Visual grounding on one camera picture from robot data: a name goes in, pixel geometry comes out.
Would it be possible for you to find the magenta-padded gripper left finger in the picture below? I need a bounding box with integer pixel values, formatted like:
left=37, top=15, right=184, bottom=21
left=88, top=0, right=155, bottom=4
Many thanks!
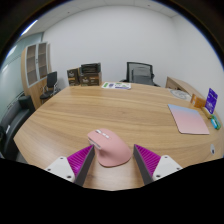
left=44, top=143, right=96, bottom=188

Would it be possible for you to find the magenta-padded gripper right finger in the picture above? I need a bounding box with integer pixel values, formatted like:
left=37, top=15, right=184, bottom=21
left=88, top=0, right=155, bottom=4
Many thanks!
left=133, top=143, right=184, bottom=186

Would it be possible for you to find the pink computer mouse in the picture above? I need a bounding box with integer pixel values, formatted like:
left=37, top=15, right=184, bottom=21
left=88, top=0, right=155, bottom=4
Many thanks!
left=87, top=128, right=133, bottom=168

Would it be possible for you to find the pink and blue mouse pad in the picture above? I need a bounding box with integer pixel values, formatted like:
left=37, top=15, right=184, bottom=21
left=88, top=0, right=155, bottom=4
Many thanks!
left=167, top=103, right=211, bottom=135

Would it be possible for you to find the blue packet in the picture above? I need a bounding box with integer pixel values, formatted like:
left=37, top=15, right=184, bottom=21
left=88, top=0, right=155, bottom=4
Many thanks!
left=210, top=118, right=219, bottom=130

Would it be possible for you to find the tan box with white label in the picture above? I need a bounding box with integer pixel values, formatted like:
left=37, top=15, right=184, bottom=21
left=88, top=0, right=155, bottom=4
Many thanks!
left=200, top=106, right=213, bottom=120

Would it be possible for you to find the black armchair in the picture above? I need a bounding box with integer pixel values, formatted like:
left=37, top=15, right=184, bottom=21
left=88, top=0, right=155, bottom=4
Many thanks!
left=0, top=95, right=36, bottom=161

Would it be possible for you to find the orange-brown cardboard box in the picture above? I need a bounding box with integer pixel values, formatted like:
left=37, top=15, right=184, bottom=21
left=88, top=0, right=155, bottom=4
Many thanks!
left=190, top=93, right=207, bottom=109

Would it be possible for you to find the green packet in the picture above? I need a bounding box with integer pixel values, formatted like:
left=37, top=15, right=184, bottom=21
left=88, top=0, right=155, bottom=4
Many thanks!
left=213, top=114, right=222, bottom=130

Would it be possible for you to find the wooden side desk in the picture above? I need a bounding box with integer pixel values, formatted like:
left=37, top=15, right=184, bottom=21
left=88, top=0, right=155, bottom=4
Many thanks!
left=165, top=76, right=204, bottom=100

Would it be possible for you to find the white leaflet with green print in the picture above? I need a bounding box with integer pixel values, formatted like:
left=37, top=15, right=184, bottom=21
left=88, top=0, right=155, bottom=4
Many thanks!
left=101, top=81, right=132, bottom=91

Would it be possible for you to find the small brown cardboard box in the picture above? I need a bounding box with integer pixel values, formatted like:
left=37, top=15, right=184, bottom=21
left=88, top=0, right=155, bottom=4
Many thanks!
left=66, top=67, right=82, bottom=87

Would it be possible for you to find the grey backpack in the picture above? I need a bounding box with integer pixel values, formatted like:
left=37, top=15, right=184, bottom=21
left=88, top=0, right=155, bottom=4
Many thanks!
left=132, top=68, right=155, bottom=86

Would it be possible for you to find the small black chair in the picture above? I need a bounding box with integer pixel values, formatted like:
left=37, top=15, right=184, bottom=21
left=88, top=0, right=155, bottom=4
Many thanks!
left=39, top=70, right=62, bottom=104

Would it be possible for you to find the large brown cardboard box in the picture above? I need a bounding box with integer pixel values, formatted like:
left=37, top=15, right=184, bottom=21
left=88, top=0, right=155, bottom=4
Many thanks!
left=78, top=62, right=103, bottom=87

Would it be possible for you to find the purple package card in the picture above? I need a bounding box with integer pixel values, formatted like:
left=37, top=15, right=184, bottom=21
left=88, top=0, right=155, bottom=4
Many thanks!
left=204, top=87, right=219, bottom=115

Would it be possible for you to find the black mesh office chair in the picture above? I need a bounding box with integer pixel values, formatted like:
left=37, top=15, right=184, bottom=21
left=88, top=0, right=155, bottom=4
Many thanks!
left=120, top=61, right=160, bottom=87

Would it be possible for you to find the wooden shelf unit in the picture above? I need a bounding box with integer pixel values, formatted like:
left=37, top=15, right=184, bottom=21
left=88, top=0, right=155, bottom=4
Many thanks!
left=20, top=41, right=53, bottom=110

